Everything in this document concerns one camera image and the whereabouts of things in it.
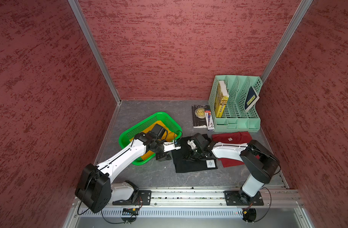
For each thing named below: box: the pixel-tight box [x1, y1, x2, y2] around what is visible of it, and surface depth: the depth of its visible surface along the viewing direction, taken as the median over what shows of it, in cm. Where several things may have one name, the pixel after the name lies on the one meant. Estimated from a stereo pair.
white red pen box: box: [204, 110, 215, 131], surface depth 105 cm
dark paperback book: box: [191, 104, 211, 129], surface depth 111 cm
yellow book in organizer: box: [214, 80, 230, 118], surface depth 95 cm
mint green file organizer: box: [208, 75, 263, 133], surface depth 105 cm
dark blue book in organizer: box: [244, 85, 260, 113], surface depth 106 cm
